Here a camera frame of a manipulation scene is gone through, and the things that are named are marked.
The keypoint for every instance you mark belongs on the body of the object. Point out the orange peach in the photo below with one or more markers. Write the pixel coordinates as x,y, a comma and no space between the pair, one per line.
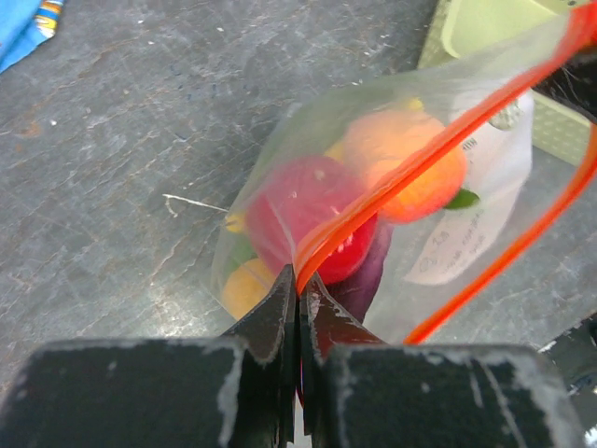
378,143

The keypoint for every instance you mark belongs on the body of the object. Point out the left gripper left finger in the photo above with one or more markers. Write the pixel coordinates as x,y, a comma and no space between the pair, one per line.
233,390

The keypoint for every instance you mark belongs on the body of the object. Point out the pale green plastic basket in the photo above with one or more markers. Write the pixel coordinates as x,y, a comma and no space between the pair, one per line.
462,29

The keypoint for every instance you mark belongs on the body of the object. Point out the dark purple eggplant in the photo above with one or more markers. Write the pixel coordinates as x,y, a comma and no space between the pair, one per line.
356,293

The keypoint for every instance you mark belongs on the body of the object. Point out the clear zip top bag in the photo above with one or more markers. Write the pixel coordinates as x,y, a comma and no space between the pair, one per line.
435,265

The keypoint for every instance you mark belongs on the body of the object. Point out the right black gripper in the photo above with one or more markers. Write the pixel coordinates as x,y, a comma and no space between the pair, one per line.
574,354

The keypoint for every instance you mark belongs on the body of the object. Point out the blue patterned cloth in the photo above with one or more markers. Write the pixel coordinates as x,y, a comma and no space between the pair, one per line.
25,25

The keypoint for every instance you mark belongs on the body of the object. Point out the small orange mango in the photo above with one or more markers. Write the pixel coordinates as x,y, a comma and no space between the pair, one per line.
246,287

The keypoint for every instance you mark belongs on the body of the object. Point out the red apple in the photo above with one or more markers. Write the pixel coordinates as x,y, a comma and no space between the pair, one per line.
295,198

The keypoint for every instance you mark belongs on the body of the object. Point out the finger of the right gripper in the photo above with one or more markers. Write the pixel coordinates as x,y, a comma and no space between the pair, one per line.
574,84

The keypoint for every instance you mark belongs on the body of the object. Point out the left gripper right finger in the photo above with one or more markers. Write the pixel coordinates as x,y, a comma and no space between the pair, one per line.
358,391

